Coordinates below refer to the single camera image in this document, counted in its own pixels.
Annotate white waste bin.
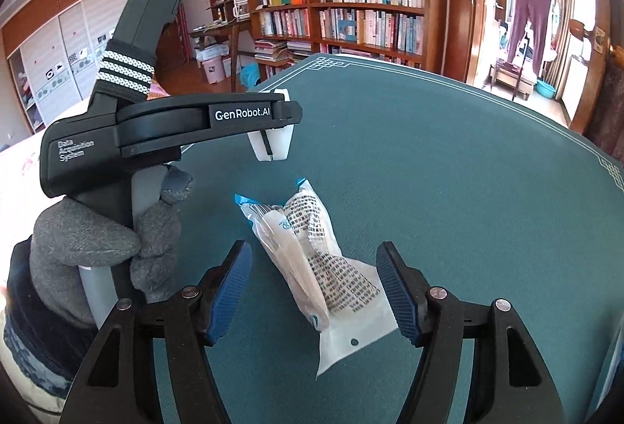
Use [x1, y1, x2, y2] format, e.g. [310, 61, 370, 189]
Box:
[202, 56, 225, 84]

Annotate purple hanging trousers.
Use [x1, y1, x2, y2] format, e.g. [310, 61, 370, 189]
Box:
[507, 0, 552, 76]

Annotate wooden side desk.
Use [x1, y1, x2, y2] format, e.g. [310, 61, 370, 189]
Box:
[189, 0, 251, 93]

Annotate white wardrobe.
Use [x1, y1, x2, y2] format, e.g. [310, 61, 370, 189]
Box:
[9, 0, 127, 132]

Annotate white plastic mask bag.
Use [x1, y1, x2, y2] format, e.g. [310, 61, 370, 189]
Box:
[235, 179, 398, 375]

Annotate wooden bookshelf with books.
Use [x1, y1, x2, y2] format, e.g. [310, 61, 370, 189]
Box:
[248, 0, 449, 72]

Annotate wooden door with knob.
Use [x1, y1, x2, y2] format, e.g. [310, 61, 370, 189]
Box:
[569, 0, 611, 135]

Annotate dark blue sleeve forearm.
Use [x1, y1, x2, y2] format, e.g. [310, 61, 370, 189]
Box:
[3, 239, 97, 399]

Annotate grey gloved left hand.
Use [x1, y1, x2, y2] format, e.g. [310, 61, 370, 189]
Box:
[30, 165, 193, 329]

